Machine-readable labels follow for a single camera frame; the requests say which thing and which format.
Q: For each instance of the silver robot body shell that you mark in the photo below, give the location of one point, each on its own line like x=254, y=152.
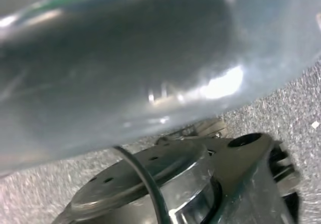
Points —
x=125, y=66

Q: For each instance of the metal robot foot plate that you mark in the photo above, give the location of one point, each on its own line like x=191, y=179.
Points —
x=205, y=128

